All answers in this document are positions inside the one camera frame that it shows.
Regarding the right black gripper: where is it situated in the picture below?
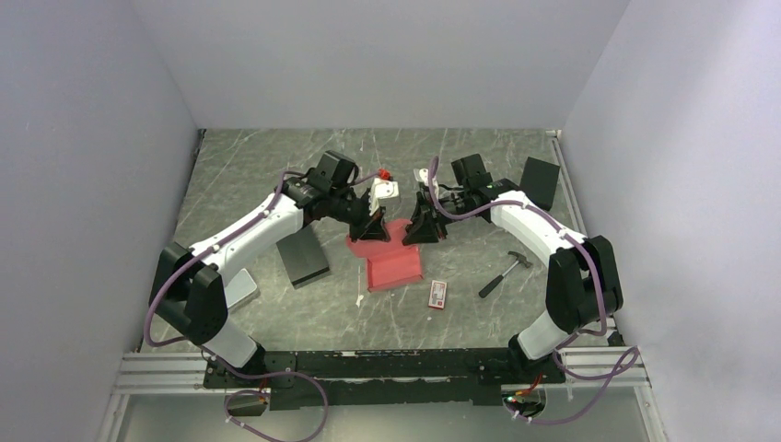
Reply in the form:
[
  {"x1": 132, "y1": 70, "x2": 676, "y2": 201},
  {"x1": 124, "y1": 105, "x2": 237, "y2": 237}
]
[{"x1": 401, "y1": 191, "x2": 470, "y2": 247}]

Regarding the red cardboard paper box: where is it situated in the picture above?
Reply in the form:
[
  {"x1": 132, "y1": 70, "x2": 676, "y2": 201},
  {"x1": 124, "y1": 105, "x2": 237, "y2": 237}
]
[{"x1": 345, "y1": 219, "x2": 424, "y2": 293}]

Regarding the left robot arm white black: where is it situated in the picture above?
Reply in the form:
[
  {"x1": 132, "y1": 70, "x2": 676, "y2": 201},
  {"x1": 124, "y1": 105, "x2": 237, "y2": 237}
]
[{"x1": 144, "y1": 150, "x2": 399, "y2": 387}]

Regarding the black box near left arm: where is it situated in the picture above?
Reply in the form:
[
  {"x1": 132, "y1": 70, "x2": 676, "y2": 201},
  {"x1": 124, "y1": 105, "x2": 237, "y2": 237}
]
[{"x1": 276, "y1": 226, "x2": 331, "y2": 289}]

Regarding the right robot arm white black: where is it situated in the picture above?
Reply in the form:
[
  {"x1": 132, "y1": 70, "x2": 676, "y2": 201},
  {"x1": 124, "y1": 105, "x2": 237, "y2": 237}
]
[{"x1": 402, "y1": 154, "x2": 624, "y2": 382}]

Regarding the small red white box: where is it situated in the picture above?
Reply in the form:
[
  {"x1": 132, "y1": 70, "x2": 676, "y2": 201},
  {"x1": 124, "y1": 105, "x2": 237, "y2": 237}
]
[{"x1": 427, "y1": 280, "x2": 448, "y2": 309}]

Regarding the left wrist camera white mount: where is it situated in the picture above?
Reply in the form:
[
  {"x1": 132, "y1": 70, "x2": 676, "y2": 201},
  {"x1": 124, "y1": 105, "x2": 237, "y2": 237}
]
[{"x1": 368, "y1": 169, "x2": 400, "y2": 215}]

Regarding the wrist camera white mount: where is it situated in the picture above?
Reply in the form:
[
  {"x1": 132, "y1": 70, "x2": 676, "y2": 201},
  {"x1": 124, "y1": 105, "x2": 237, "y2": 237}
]
[
  {"x1": 414, "y1": 169, "x2": 435, "y2": 201},
  {"x1": 368, "y1": 169, "x2": 400, "y2": 215}
]

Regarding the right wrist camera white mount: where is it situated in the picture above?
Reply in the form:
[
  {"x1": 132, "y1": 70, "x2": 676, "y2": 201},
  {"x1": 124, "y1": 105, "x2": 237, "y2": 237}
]
[{"x1": 414, "y1": 169, "x2": 435, "y2": 201}]

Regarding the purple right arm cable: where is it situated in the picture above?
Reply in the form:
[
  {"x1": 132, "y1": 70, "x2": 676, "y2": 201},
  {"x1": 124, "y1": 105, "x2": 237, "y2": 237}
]
[{"x1": 425, "y1": 156, "x2": 641, "y2": 427}]

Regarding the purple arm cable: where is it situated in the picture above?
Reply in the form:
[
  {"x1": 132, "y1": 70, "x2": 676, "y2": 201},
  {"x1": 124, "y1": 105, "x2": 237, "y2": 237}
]
[
  {"x1": 142, "y1": 169, "x2": 331, "y2": 442},
  {"x1": 425, "y1": 156, "x2": 641, "y2": 427}
]

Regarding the hammer with black handle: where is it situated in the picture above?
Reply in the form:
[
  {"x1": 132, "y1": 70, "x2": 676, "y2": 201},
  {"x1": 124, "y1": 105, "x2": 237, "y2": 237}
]
[{"x1": 478, "y1": 250, "x2": 531, "y2": 298}]

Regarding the black box near right wall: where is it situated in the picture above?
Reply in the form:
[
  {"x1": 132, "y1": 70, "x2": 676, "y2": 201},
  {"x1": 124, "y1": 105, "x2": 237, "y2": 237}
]
[{"x1": 519, "y1": 157, "x2": 560, "y2": 212}]

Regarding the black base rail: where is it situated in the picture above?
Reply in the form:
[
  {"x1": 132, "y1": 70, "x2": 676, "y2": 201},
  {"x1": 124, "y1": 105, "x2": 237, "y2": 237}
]
[{"x1": 204, "y1": 347, "x2": 565, "y2": 411}]

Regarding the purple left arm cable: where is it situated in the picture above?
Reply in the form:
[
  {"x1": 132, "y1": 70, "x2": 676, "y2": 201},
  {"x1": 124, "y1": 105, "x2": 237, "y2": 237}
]
[{"x1": 142, "y1": 169, "x2": 331, "y2": 442}]

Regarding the aluminium frame rail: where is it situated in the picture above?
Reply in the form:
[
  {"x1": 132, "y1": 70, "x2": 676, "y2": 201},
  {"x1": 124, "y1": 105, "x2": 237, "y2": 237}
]
[{"x1": 113, "y1": 353, "x2": 207, "y2": 395}]

